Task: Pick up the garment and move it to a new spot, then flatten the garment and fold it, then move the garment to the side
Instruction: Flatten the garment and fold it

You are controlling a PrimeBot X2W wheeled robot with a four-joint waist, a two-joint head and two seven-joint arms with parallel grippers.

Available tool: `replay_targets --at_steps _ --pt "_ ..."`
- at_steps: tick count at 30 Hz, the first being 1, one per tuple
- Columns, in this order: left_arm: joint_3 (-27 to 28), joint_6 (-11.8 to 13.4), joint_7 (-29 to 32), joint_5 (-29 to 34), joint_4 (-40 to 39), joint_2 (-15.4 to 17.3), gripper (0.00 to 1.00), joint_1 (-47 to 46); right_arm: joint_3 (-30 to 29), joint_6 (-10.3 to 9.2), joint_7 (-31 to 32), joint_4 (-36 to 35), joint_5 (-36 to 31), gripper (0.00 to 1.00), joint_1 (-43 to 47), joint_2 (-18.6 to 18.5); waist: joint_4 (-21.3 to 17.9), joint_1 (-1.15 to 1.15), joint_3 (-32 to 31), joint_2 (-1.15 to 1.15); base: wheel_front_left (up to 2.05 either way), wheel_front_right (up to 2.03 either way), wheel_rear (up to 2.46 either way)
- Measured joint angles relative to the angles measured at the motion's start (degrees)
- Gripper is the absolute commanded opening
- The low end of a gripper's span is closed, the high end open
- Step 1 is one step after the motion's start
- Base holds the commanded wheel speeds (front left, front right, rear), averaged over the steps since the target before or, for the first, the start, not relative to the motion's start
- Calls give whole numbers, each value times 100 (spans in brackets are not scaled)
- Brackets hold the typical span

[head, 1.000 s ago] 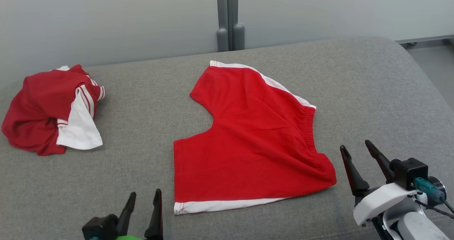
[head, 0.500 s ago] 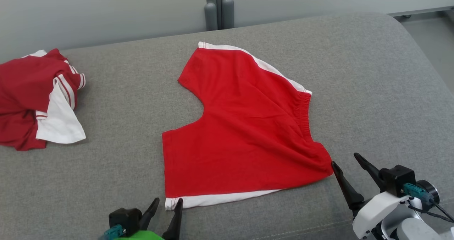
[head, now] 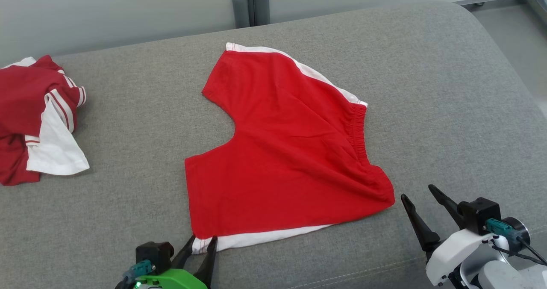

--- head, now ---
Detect red number 23 jersey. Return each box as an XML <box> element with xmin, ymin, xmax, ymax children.
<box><xmin>0</xmin><ymin>55</ymin><xmax>90</xmax><ymax>186</ymax></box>

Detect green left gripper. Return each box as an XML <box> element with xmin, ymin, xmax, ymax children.
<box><xmin>137</xmin><ymin>235</ymin><xmax>218</xmax><ymax>289</ymax></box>

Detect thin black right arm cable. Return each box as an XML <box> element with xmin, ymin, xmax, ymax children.
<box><xmin>491</xmin><ymin>238</ymin><xmax>545</xmax><ymax>264</ymax></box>

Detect grey metal frame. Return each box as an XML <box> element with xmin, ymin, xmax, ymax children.
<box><xmin>526</xmin><ymin>0</ymin><xmax>547</xmax><ymax>24</ymax></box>

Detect grey partition post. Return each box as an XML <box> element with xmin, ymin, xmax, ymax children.
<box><xmin>251</xmin><ymin>0</ymin><xmax>271</xmax><ymax>26</ymax></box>
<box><xmin>232</xmin><ymin>0</ymin><xmax>250</xmax><ymax>29</ymax></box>

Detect red shorts with white stripe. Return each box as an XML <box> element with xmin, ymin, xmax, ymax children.
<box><xmin>185</xmin><ymin>42</ymin><xmax>396</xmax><ymax>254</ymax></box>

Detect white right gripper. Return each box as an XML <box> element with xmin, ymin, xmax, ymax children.
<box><xmin>401</xmin><ymin>184</ymin><xmax>497</xmax><ymax>286</ymax></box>

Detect left cable with teal plug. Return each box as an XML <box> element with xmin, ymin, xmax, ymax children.
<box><xmin>115</xmin><ymin>259</ymin><xmax>155</xmax><ymax>289</ymax></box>

